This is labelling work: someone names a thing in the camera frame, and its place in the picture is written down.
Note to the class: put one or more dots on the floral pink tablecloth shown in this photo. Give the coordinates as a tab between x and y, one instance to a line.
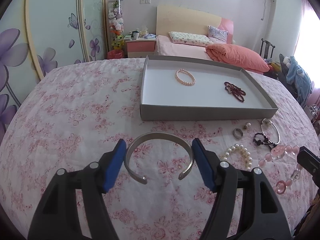
77	113

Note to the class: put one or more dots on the folded salmon duvet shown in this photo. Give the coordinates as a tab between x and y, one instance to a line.
238	56

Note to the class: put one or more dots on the small pearl earring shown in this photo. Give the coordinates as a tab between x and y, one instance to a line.
247	125

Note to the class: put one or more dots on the grey shallow cardboard tray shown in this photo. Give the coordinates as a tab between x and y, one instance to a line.
188	89

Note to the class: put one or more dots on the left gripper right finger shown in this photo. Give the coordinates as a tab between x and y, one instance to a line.
245	206

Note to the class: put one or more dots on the floral sliding wardrobe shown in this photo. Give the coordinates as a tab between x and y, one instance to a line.
38	36

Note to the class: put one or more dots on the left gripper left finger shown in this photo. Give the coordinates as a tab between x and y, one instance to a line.
56	216

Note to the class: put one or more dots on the dark wooden chair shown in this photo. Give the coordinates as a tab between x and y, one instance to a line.
266	49

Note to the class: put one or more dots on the red waste bin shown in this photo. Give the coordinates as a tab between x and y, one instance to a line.
115	54

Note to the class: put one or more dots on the thin silver hoop bangle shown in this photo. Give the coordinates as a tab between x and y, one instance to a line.
270	130

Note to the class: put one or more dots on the pink bedside cabinet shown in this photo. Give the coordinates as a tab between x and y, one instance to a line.
140	48

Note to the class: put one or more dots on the blue plush clothing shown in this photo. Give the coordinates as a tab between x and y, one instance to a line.
297	76

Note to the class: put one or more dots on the pink window curtain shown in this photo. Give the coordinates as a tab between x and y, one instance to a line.
310	29

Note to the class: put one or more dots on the lilac patterned pillow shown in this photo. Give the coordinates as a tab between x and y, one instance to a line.
216	35

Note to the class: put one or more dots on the floral white pillow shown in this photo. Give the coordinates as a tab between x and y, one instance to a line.
189	39

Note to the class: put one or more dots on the pink bed with headboard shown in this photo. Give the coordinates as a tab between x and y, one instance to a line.
170	18

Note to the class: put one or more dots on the plush toy display tube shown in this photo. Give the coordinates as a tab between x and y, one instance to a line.
115	25

